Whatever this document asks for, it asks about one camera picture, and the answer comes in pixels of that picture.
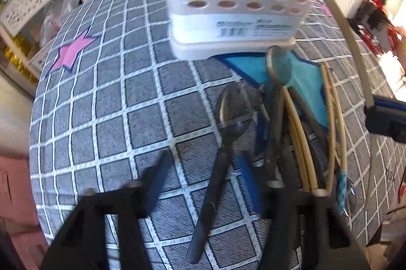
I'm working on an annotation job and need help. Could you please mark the bamboo chopstick centre right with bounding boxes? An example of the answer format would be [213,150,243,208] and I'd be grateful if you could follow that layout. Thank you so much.
[285,89,319,193]

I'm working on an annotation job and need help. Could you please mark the grey checked tablecloth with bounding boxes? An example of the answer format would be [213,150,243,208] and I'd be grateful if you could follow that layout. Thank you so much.
[30,0,405,269]

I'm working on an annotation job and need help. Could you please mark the plastic bag on shelf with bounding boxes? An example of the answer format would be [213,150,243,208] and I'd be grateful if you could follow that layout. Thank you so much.
[39,0,80,47]

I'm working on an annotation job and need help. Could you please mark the red items on wall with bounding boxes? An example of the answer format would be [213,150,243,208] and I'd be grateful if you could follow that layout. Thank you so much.
[348,0,400,56]

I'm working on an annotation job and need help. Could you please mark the bamboo chopstick right inner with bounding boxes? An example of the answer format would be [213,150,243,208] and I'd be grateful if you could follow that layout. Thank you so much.
[320,64,336,195]

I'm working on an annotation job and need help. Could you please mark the bamboo chopstick right outer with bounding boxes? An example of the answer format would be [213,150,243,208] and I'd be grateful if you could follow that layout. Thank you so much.
[324,63,348,171]

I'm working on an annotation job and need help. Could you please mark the black handled steel spoon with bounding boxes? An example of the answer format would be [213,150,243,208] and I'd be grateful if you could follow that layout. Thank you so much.
[185,82,252,264]

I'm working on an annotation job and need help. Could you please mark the bamboo chopstick aloft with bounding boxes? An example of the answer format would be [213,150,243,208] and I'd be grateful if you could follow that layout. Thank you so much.
[323,0,374,109]

